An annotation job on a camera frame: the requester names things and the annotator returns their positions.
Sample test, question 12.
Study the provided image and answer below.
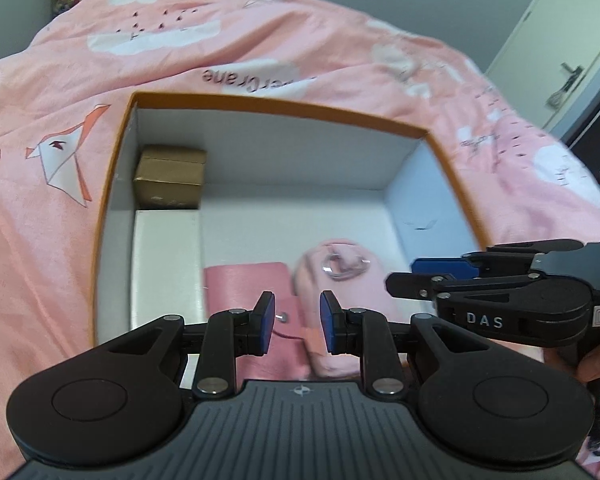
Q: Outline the black door handle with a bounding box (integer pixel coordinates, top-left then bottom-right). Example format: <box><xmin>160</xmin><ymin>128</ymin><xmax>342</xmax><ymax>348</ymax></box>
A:
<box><xmin>547</xmin><ymin>62</ymin><xmax>586</xmax><ymax>108</ymax></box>

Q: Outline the pink pouch with metal ring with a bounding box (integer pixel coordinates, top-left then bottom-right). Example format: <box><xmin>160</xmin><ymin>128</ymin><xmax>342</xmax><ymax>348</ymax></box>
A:
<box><xmin>292</xmin><ymin>239</ymin><xmax>416</xmax><ymax>378</ymax></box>

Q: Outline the pink snap wallet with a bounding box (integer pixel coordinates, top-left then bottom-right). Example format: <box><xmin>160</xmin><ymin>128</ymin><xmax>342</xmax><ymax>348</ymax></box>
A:
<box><xmin>203</xmin><ymin>261</ymin><xmax>311</xmax><ymax>381</ymax></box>

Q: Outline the white door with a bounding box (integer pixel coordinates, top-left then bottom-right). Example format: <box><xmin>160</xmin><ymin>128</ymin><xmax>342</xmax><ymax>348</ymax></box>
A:
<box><xmin>484</xmin><ymin>0</ymin><xmax>600</xmax><ymax>143</ymax></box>

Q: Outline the orange cardboard box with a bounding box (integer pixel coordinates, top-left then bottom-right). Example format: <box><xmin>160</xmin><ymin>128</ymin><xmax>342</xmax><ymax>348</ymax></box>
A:
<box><xmin>89</xmin><ymin>91</ymin><xmax>493</xmax><ymax>391</ymax></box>

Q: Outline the small gold box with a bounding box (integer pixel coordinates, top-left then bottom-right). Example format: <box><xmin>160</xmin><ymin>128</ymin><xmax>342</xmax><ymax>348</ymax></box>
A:
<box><xmin>132</xmin><ymin>144</ymin><xmax>208</xmax><ymax>210</ymax></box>

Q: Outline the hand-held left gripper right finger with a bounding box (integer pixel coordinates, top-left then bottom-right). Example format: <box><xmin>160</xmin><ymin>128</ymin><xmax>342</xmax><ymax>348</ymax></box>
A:
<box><xmin>320</xmin><ymin>290</ymin><xmax>496</xmax><ymax>397</ymax></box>

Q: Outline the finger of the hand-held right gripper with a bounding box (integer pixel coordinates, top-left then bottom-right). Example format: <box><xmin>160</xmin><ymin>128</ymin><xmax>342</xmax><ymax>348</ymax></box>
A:
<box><xmin>385</xmin><ymin>271</ymin><xmax>541</xmax><ymax>301</ymax></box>
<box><xmin>411</xmin><ymin>240</ymin><xmax>586</xmax><ymax>278</ymax></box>

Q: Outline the white rectangular box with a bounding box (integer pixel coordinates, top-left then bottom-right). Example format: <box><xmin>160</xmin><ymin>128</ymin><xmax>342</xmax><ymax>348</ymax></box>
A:
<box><xmin>130</xmin><ymin>209</ymin><xmax>207</xmax><ymax>341</ymax></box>

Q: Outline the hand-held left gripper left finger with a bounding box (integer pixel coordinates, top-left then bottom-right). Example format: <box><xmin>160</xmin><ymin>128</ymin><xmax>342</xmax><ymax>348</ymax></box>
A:
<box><xmin>94</xmin><ymin>291</ymin><xmax>276</xmax><ymax>397</ymax></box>

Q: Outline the pink cloud print blanket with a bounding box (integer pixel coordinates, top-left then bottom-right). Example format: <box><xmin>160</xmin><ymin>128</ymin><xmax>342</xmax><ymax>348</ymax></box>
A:
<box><xmin>0</xmin><ymin>0</ymin><xmax>600</xmax><ymax>480</ymax></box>

